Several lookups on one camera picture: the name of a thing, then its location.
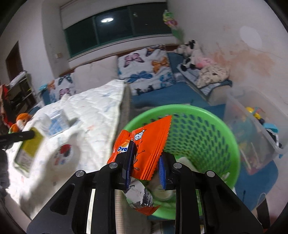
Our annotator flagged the lime juice bottle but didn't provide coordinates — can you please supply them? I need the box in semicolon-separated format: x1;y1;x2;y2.
13;117;52;178

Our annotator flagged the strawberry yogurt tub lid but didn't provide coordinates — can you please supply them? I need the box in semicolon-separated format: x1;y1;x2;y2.
50;133;80;175

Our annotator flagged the white blue milk carton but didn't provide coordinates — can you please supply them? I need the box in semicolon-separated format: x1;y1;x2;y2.
47;109;70;137

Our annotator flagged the orange snack wrapper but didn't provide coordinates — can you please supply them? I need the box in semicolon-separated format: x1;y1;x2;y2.
107;116;172;180

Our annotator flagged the left grey gloved hand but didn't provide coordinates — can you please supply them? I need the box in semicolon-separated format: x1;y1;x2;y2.
0;149;10;199

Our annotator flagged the orange fox plush toy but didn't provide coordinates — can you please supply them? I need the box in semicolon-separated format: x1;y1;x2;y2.
8;113;32;134

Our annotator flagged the metal shelf rack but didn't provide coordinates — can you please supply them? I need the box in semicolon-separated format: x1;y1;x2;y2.
7;71;37;115

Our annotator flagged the left butterfly pillow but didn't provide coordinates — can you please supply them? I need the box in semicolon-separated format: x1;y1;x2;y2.
47;73;77;103

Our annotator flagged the butterfly pillow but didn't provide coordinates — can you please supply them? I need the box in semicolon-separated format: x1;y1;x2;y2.
47;73;77;103
118;44;176;96

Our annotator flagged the green plastic basket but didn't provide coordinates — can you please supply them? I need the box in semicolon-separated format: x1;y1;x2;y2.
125;104;240;219

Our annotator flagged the clear plastic storage box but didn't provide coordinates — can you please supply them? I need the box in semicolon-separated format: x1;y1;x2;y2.
224;86;287;175

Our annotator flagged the grey pillow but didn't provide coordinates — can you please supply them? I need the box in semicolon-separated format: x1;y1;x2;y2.
74;56;118;93

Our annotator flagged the spotted cream cloth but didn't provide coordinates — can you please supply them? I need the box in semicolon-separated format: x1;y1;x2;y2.
196;64;230;88

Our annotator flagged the blue patterned folded blanket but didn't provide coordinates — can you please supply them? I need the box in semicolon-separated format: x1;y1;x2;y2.
177;64;233;97

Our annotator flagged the pink plush toy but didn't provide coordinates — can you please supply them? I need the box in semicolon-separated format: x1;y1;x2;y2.
195;58;216;69

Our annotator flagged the right butterfly pillow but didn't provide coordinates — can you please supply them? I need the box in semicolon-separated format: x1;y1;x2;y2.
118;44;176;96

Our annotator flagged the cow plush toy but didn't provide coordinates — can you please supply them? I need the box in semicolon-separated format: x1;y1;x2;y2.
173;39;204;71

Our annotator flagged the dark window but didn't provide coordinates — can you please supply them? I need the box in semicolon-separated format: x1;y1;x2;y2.
64;3;171;57

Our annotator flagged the paper flower decoration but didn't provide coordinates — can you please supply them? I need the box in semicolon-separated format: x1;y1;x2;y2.
163;9;184;44

